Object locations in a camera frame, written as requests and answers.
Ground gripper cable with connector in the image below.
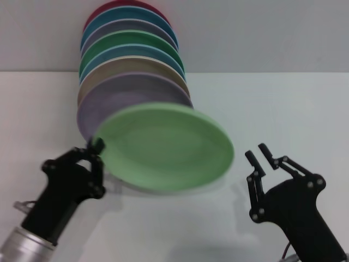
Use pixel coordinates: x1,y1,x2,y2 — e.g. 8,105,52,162
13,201,38,214
280,241,300,262

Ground dark green plate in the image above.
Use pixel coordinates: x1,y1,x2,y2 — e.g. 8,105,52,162
79,29,185,75

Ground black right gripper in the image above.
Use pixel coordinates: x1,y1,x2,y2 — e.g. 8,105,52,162
244,143,346,262

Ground teal blue plate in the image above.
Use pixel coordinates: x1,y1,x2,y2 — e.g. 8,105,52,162
81,5,179,52

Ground grey lavender plate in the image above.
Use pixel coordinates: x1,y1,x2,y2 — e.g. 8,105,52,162
80,19,179,58

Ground left gripper cable with connector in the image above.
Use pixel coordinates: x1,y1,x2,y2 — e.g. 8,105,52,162
13,201,38,214

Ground crimson plate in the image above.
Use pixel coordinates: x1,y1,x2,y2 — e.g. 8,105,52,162
83,0,164,33

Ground right gripper cable with connector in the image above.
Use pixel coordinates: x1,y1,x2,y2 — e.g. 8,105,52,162
280,241,300,262

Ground lilac plate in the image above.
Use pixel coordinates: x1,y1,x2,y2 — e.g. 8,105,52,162
76,72,194,143

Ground blue plate with pale rim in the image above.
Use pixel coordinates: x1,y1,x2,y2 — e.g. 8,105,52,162
79,43,187,83

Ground beige plate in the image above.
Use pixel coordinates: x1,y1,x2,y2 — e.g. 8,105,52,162
77,55,191,108

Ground light green plate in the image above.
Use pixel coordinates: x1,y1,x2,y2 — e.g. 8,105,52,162
94,102,235,196

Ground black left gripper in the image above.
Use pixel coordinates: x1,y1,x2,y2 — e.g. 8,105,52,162
21,138,106,244

